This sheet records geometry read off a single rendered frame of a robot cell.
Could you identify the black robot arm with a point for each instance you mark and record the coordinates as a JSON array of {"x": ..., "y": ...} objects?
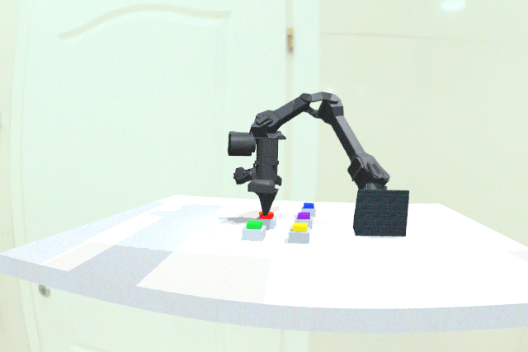
[{"x": 367, "y": 173}]

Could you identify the green button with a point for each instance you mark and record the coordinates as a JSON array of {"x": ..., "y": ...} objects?
[{"x": 254, "y": 231}]

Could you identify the blue button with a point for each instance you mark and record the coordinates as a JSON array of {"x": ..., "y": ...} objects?
[{"x": 309, "y": 208}]

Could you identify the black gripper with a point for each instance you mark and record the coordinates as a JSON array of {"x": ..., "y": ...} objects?
[{"x": 267, "y": 179}]

